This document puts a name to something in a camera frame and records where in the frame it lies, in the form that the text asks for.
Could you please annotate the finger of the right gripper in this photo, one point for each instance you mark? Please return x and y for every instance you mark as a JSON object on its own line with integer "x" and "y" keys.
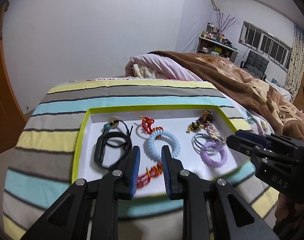
{"x": 243, "y": 146}
{"x": 258, "y": 139}

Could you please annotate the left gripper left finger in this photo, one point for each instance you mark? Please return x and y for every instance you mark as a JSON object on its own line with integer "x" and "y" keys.
{"x": 126, "y": 185}

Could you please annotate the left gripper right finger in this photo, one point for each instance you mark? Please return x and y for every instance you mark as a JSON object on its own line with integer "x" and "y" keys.
{"x": 171, "y": 168}

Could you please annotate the red knot cord charm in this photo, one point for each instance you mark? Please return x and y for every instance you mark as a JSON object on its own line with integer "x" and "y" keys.
{"x": 147, "y": 125}

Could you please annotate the gold black brooch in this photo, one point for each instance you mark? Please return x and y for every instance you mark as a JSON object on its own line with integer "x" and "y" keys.
{"x": 194, "y": 127}

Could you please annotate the brown patterned blanket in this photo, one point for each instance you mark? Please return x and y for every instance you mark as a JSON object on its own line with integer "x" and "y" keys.
{"x": 252, "y": 93}

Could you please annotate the floral curtain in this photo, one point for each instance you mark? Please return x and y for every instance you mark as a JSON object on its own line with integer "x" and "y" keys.
{"x": 296, "y": 63}

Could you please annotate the black chair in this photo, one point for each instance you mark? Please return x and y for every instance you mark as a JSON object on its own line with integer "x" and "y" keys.
{"x": 255, "y": 65}

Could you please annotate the striped fleece blanket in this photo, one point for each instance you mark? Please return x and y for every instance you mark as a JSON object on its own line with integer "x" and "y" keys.
{"x": 70, "y": 154}

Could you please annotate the window with bars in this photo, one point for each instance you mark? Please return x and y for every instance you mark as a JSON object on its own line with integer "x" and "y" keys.
{"x": 265, "y": 44}

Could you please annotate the cluttered white shelf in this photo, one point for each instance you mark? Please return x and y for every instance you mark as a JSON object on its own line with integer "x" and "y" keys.
{"x": 211, "y": 42}

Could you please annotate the dried branch bouquet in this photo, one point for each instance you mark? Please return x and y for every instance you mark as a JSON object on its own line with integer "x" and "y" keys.
{"x": 224, "y": 22}

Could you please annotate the wooden door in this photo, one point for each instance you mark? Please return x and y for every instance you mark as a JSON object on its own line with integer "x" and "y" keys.
{"x": 12, "y": 119}

